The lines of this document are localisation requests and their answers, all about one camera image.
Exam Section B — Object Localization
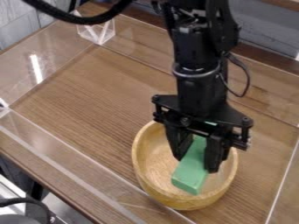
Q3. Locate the thick black cable hose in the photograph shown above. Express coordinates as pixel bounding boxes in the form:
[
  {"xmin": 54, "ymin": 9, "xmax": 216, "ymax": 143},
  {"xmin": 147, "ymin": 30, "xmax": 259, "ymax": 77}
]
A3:
[{"xmin": 22, "ymin": 0, "xmax": 136, "ymax": 26}]

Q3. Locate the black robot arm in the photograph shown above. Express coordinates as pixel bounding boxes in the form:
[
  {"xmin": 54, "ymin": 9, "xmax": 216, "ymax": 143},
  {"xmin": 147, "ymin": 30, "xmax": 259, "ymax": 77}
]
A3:
[{"xmin": 151, "ymin": 0, "xmax": 254, "ymax": 173}]

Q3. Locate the green rectangular block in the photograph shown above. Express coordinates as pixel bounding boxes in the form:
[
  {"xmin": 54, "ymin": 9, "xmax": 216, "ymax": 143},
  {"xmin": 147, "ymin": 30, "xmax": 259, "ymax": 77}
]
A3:
[{"xmin": 171, "ymin": 122, "xmax": 218, "ymax": 195}]

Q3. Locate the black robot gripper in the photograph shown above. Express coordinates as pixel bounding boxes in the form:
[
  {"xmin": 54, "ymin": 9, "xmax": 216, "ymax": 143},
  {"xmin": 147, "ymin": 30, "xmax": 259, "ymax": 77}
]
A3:
[{"xmin": 152, "ymin": 63, "xmax": 254, "ymax": 173}]

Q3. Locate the clear acrylic tray enclosure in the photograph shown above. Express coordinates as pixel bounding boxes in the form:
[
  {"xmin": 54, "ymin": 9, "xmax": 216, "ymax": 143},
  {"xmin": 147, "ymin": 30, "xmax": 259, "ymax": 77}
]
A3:
[{"xmin": 0, "ymin": 16, "xmax": 299, "ymax": 224}]

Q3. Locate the black cable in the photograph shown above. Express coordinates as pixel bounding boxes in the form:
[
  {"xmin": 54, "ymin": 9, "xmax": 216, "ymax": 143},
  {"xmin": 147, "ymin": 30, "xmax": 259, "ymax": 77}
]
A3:
[{"xmin": 0, "ymin": 198, "xmax": 58, "ymax": 224}]

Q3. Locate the brown wooden bowl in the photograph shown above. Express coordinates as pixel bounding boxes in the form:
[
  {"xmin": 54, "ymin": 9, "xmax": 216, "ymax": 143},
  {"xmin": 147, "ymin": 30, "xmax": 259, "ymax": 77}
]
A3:
[{"xmin": 131, "ymin": 122, "xmax": 239, "ymax": 211}]

